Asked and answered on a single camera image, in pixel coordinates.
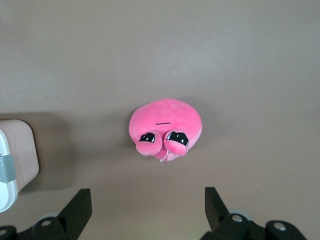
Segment pink plush toy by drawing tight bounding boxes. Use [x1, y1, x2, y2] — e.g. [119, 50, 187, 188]
[128, 97, 204, 163]

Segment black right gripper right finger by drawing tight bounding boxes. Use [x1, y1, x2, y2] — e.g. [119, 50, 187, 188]
[199, 186, 267, 240]

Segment brown table cover mat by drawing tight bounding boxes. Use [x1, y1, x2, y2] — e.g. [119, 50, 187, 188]
[0, 0, 320, 240]

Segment white box lid grey latches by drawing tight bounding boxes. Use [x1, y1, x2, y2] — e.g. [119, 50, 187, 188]
[0, 127, 19, 214]

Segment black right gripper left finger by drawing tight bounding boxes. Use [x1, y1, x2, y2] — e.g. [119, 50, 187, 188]
[31, 188, 93, 240]

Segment pink plastic storage box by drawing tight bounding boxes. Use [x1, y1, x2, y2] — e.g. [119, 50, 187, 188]
[0, 119, 40, 194]

